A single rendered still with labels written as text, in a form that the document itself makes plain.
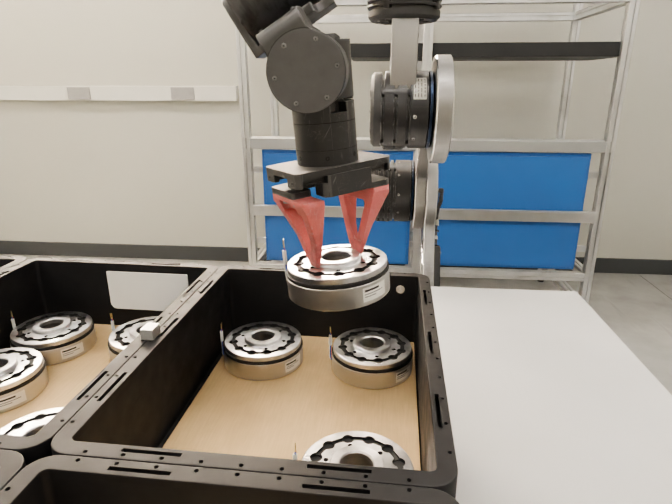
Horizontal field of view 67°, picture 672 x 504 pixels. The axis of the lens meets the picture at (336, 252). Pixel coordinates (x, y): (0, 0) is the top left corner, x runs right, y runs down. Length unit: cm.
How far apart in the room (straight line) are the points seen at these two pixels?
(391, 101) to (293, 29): 59
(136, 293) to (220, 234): 279
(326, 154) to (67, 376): 46
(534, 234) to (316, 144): 220
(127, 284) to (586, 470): 69
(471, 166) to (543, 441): 179
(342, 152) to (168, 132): 314
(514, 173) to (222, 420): 209
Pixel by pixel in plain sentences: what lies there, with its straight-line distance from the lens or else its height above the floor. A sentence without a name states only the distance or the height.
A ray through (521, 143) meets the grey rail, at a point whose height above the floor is 92.
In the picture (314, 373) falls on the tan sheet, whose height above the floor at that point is 83.
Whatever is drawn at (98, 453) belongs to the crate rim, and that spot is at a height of 93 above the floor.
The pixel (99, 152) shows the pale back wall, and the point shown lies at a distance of 380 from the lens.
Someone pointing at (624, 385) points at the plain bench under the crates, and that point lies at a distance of 100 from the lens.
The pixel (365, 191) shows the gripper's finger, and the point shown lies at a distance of 49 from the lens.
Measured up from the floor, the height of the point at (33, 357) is 86.
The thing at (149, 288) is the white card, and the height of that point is 89.
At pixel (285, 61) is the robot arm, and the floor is 120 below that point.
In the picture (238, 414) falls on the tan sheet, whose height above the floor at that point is 83.
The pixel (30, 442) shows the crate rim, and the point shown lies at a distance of 46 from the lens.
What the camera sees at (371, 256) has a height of 101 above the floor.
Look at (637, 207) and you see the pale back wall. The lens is 371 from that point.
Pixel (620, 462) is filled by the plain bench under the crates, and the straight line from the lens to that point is 83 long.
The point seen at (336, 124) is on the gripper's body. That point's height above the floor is 115.
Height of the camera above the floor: 118
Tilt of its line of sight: 18 degrees down
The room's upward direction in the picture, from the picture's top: straight up
